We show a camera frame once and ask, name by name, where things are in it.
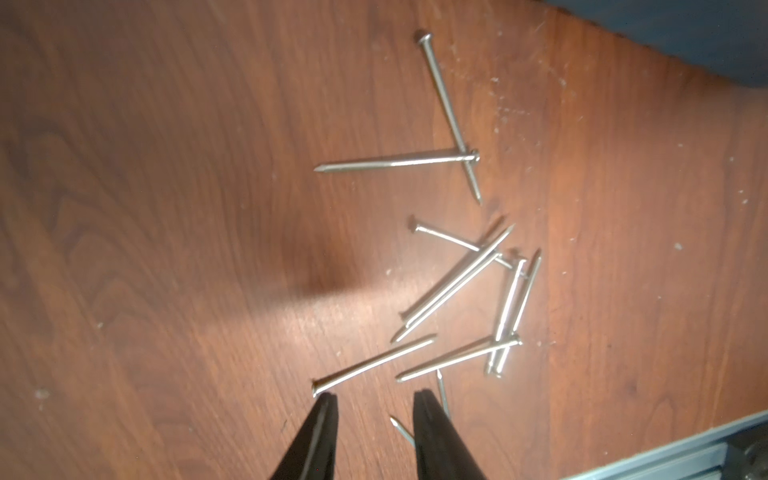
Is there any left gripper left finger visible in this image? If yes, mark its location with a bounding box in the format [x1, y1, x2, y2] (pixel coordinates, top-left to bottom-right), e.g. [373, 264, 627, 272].
[271, 392, 339, 480]

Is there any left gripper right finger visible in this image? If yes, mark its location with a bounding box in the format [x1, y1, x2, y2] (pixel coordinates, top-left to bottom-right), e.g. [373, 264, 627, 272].
[412, 389, 487, 480]

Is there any steel nail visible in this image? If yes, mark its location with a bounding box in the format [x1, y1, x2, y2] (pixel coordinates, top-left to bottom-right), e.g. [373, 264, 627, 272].
[492, 249, 542, 378]
[485, 257, 528, 377]
[391, 253, 501, 344]
[435, 369, 451, 420]
[401, 242, 483, 325]
[389, 416, 416, 447]
[408, 218, 480, 252]
[395, 335, 522, 383]
[415, 30, 483, 205]
[313, 150, 480, 173]
[311, 334, 438, 398]

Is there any teal plastic storage box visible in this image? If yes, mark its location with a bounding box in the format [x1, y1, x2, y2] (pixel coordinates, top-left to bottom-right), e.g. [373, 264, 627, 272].
[548, 0, 767, 88]

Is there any aluminium front rail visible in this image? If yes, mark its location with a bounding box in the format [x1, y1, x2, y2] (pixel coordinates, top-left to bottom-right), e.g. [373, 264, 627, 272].
[575, 411, 767, 479]

